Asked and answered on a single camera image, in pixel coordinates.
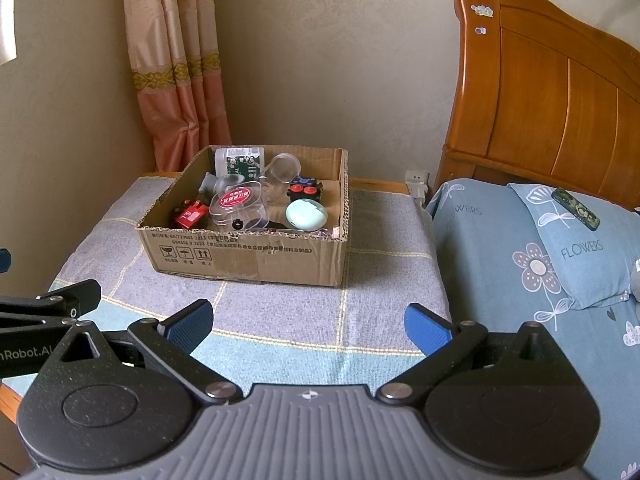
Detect pink beige curtain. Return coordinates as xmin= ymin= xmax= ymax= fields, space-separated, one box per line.
xmin=121 ymin=0 xmax=233 ymax=173

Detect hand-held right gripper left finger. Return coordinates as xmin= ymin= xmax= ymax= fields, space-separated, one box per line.
xmin=45 ymin=298 xmax=245 ymax=407

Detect wooden headboard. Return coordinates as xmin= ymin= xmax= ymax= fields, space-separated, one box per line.
xmin=436 ymin=0 xmax=640 ymax=211

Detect white frosted plastic box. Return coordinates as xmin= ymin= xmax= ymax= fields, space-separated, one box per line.
xmin=214 ymin=146 xmax=266 ymax=176

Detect teal egg-shaped case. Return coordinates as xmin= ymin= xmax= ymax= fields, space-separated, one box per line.
xmin=285 ymin=199 xmax=328 ymax=231

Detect red toy train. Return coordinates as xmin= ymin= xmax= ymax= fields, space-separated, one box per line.
xmin=174 ymin=201 xmax=210 ymax=227

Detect white wall socket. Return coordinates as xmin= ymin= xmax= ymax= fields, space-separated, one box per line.
xmin=404 ymin=169 xmax=431 ymax=206

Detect blue floral pillow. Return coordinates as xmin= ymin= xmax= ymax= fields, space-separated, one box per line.
xmin=507 ymin=183 xmax=640 ymax=311

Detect black toy car red wheels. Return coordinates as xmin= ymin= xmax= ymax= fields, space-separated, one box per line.
xmin=286 ymin=176 xmax=325 ymax=206

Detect blue floral bed sheet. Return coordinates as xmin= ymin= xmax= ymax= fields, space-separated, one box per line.
xmin=425 ymin=177 xmax=640 ymax=480

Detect brown cardboard box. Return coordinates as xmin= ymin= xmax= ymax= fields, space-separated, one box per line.
xmin=135 ymin=145 xmax=349 ymax=288

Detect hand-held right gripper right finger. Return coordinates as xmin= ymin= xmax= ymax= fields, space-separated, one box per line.
xmin=376 ymin=303 xmax=571 ymax=407

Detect green camouflage case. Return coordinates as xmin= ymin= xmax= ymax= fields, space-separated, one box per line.
xmin=551 ymin=187 xmax=601 ymax=232

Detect clear round red-label container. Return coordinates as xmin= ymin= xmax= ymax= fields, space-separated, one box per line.
xmin=207 ymin=180 xmax=271 ymax=231

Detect clear frosted plastic jar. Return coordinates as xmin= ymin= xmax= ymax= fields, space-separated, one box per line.
xmin=260 ymin=152 xmax=302 ymax=202

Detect grey cat figure toy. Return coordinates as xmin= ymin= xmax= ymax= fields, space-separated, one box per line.
xmin=197 ymin=172 xmax=232 ymax=202

